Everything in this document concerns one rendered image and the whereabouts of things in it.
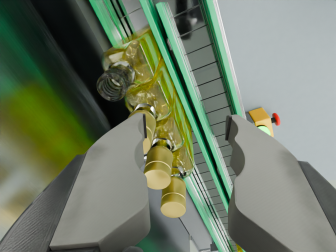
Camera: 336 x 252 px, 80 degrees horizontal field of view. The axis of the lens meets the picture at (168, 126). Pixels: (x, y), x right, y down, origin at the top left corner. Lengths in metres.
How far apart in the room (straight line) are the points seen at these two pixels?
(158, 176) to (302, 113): 0.59
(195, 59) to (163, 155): 0.27
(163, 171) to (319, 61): 0.57
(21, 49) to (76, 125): 0.12
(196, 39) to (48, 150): 0.34
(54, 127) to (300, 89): 0.64
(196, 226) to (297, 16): 0.72
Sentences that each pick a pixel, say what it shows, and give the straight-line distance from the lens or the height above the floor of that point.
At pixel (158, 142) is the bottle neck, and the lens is 0.28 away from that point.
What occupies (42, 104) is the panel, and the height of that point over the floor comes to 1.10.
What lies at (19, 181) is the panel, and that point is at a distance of 0.27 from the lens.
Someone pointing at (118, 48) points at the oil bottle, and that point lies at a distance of 0.27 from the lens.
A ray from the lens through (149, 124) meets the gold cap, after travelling 0.23.
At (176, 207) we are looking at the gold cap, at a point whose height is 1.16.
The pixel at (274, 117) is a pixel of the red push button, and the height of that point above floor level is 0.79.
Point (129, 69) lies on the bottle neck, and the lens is 0.24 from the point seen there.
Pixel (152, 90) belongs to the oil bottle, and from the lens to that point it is 0.27.
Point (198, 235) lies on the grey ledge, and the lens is 0.90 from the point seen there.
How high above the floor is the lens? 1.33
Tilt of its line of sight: 58 degrees down
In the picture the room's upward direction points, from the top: 174 degrees counter-clockwise
